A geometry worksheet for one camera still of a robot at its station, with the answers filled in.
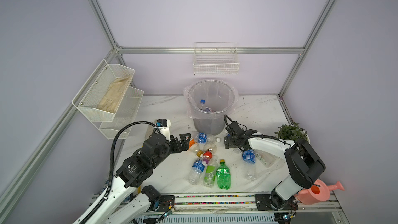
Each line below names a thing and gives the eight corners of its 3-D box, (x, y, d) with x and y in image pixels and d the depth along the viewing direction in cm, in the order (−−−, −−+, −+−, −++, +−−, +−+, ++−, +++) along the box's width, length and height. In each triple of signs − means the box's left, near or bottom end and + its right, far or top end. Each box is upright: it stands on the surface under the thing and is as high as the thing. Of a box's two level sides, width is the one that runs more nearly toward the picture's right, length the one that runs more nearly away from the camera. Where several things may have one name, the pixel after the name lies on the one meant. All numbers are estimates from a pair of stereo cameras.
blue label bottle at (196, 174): (189, 183, 81) (188, 180, 76) (194, 162, 89) (194, 157, 84) (200, 186, 81) (200, 183, 75) (205, 164, 88) (205, 160, 83)
